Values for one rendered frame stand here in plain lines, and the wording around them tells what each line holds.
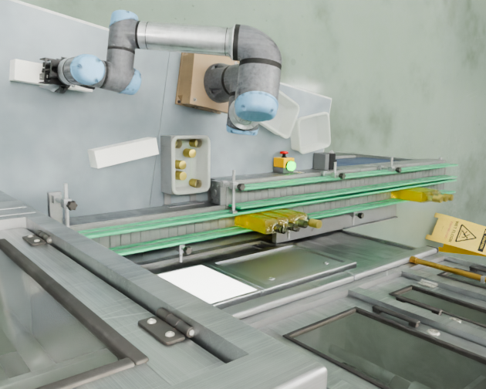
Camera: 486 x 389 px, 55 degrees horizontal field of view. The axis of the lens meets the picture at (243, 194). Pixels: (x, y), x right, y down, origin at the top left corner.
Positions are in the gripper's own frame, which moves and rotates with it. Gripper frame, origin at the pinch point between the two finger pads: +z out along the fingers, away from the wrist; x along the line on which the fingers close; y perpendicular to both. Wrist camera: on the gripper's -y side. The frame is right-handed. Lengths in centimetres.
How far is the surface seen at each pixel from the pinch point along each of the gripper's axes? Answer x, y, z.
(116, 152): 22.4, -21.8, -1.9
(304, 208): 42, -114, -9
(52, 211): 42.0, 0.5, -6.9
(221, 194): 36, -64, -9
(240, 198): 37, -74, -9
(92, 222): 45.7, -12.4, -8.5
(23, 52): -6.2, 8.3, 4.2
